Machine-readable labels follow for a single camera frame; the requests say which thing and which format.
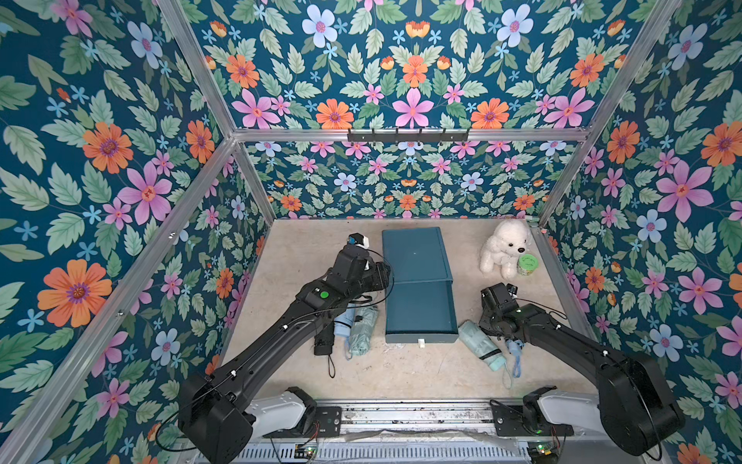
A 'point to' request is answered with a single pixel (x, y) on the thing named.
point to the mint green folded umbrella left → (362, 331)
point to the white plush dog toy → (510, 240)
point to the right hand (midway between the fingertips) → (489, 320)
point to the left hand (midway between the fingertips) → (388, 268)
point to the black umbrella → (324, 343)
